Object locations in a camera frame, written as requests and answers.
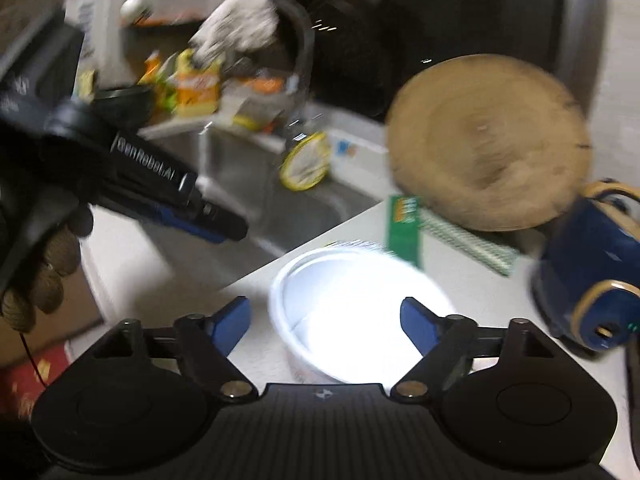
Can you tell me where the white paper instant-noodle cup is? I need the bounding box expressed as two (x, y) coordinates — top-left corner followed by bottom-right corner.
(268, 247), (456, 389)

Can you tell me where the silver round scouring pad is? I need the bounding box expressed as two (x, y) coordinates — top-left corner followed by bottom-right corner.
(326, 240), (392, 254)

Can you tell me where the green snack wrapper short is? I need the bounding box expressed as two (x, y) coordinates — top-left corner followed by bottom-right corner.
(386, 195), (422, 269)

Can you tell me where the chrome kitchen faucet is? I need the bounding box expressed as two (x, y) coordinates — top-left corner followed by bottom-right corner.
(273, 0), (314, 151)

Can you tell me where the gloved left hand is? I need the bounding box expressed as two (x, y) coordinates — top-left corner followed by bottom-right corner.
(1, 183), (93, 333)

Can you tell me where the stainless steel sink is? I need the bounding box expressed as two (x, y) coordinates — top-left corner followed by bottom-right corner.
(142, 125), (378, 289)

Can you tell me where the black bowl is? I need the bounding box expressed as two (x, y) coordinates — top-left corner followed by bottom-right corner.
(92, 84), (155, 130)

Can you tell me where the green white striped cloth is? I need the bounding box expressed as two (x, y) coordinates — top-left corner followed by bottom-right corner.
(421, 208), (520, 276)

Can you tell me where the yellow green sponge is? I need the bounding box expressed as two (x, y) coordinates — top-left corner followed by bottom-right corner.
(232, 99), (282, 133)

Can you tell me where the small orange bottle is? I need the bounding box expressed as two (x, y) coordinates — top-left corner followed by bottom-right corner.
(138, 50), (162, 86)

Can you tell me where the yellow detergent bottle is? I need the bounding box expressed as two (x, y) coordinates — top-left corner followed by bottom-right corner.
(174, 49), (221, 117)

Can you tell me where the red printed carton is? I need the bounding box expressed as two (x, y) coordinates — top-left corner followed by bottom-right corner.
(0, 344), (70, 419)

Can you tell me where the round wooden cutting board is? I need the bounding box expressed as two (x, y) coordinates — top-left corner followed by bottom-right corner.
(386, 54), (592, 232)

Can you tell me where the white rag on faucet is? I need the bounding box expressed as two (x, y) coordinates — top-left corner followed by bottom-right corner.
(189, 0), (279, 66)

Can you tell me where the black round pan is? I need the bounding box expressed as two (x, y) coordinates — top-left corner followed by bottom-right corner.
(296, 0), (393, 119)

